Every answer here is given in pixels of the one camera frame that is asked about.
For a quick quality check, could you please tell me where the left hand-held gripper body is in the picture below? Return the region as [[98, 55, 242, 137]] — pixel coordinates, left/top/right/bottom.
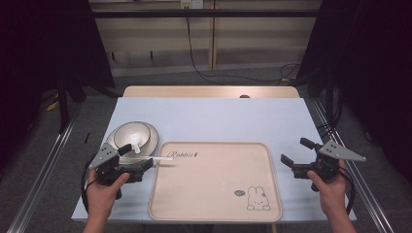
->
[[88, 142, 145, 186]]

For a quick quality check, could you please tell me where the white wall outlet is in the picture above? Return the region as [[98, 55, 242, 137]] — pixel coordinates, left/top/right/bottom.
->
[[180, 0, 204, 10]]

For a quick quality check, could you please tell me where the wooden wall post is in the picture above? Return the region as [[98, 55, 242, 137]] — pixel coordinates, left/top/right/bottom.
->
[[209, 0, 218, 71]]

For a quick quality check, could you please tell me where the white bowl with dark rim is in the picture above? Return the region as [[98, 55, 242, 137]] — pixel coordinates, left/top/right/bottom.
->
[[113, 121, 153, 151]]

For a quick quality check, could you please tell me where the beige tray with rabbit print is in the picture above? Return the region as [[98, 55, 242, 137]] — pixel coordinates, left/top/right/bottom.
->
[[148, 141, 283, 223]]

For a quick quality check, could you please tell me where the dark curtain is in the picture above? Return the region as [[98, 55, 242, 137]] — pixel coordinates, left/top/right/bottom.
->
[[297, 0, 412, 178], [0, 0, 115, 171]]

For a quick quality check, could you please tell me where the pale blue table mat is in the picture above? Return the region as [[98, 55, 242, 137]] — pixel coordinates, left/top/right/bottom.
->
[[71, 96, 358, 224]]

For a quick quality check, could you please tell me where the black metal stand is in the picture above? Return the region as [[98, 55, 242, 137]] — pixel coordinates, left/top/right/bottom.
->
[[56, 74, 71, 134], [325, 69, 335, 123]]

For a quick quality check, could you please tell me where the black horizontal frame bar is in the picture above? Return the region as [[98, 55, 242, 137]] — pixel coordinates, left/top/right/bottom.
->
[[90, 9, 322, 19]]

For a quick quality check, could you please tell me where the white plate with dark rim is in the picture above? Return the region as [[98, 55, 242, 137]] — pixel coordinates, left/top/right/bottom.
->
[[106, 120, 160, 164]]

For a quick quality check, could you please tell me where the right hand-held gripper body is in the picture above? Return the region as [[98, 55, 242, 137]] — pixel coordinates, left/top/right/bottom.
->
[[292, 140, 367, 181]]

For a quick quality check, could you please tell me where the right hand-held gripper black cable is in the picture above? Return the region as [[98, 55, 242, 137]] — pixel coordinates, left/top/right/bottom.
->
[[336, 168, 358, 216]]

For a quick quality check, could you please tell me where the person's right hand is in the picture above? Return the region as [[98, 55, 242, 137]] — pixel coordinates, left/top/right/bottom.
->
[[306, 159, 350, 218]]

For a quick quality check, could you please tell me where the wooden table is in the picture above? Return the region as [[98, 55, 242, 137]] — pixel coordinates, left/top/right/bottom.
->
[[121, 84, 301, 99]]

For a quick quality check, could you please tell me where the metal floor rail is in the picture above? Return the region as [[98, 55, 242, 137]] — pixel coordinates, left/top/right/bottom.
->
[[6, 103, 84, 233], [310, 98, 395, 233]]

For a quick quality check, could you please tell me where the black power cable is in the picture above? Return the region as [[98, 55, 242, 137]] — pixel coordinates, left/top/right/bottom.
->
[[185, 16, 300, 85]]

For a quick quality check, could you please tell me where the person's left hand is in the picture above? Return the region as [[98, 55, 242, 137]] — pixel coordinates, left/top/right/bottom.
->
[[86, 169, 130, 223]]

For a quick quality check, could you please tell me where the yellow floor strip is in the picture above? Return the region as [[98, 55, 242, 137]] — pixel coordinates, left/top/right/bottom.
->
[[46, 93, 60, 113]]

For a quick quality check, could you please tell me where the white ceramic spoon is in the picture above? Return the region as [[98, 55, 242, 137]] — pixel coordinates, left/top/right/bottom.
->
[[128, 135, 144, 155]]

